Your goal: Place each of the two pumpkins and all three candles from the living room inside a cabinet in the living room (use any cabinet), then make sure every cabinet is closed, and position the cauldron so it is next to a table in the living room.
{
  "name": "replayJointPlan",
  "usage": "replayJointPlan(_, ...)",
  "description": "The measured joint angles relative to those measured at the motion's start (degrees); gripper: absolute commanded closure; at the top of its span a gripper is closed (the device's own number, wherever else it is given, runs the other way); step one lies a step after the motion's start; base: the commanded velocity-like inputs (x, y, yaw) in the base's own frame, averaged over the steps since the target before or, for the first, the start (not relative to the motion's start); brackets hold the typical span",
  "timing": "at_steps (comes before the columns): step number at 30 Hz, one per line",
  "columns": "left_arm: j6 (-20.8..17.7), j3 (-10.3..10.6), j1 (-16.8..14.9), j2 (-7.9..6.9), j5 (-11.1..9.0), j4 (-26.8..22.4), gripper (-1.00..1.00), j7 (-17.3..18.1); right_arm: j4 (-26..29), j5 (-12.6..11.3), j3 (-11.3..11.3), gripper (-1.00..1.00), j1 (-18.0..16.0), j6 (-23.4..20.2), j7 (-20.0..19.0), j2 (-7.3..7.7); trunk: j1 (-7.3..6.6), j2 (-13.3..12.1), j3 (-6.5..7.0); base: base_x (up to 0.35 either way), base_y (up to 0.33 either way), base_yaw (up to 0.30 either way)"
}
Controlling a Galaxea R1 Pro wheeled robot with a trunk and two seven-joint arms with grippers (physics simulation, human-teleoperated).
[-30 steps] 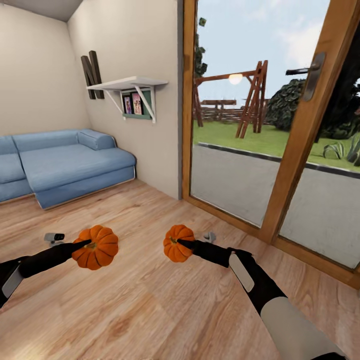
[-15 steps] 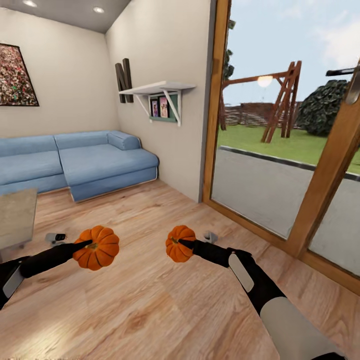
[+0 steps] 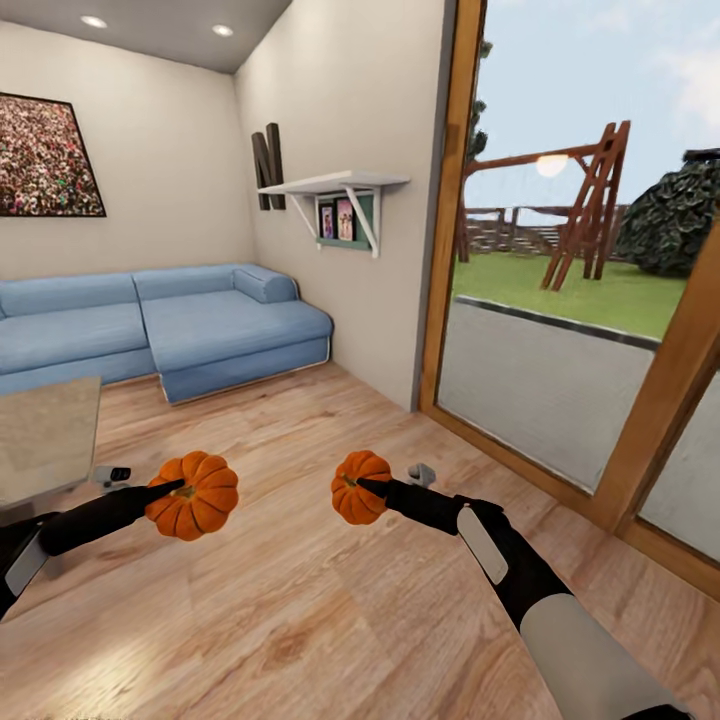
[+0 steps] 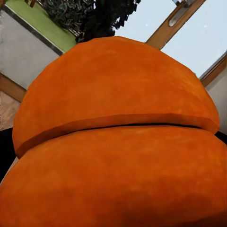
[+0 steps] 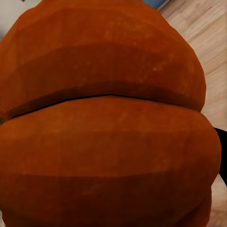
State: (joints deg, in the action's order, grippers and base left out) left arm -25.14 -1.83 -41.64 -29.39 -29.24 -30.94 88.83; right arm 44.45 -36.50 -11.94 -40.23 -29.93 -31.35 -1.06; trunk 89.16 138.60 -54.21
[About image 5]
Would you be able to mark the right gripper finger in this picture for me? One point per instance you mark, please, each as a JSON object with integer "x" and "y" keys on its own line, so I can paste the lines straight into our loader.
{"x": 223, "y": 140}

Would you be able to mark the pumpkin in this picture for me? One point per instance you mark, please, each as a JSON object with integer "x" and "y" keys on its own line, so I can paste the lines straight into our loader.
{"x": 100, "y": 120}

